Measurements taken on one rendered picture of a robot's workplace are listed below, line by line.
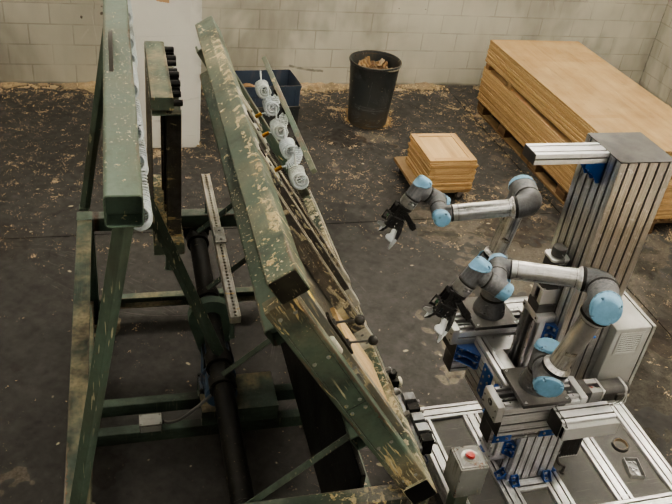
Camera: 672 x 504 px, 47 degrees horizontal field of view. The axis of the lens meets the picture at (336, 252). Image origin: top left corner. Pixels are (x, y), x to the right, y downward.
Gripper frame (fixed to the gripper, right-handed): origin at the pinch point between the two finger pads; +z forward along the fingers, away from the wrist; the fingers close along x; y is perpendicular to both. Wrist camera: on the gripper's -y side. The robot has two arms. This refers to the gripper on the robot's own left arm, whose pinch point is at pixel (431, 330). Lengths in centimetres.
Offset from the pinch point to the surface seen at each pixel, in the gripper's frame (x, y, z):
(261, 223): 6, 89, -16
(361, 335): -42, -7, 39
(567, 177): -304, -275, -24
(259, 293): 10, 77, 6
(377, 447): 34, 14, 34
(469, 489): 34, -39, 42
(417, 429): -3, -33, 50
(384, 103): -449, -165, 32
